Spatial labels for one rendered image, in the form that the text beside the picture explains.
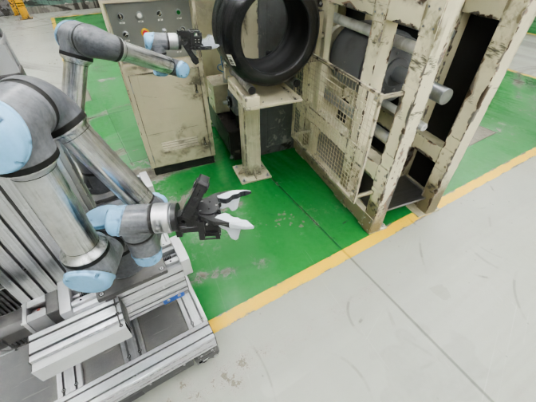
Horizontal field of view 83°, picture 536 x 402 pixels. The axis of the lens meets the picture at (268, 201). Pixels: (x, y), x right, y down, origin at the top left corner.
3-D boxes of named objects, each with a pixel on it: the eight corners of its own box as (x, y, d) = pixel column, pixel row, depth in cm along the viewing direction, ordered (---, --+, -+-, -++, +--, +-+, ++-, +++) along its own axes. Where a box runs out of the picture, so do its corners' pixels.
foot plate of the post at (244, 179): (232, 167, 267) (232, 163, 265) (260, 160, 275) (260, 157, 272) (242, 184, 249) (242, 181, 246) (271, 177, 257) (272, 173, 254)
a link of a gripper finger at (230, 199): (245, 201, 86) (218, 214, 81) (244, 183, 83) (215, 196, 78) (252, 206, 84) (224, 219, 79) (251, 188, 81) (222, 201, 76)
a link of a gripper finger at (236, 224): (254, 242, 72) (224, 229, 76) (254, 222, 69) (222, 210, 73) (247, 250, 70) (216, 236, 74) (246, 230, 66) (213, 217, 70)
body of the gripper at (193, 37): (202, 33, 147) (178, 32, 143) (203, 51, 153) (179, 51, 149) (199, 29, 153) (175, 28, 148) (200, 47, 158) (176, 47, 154)
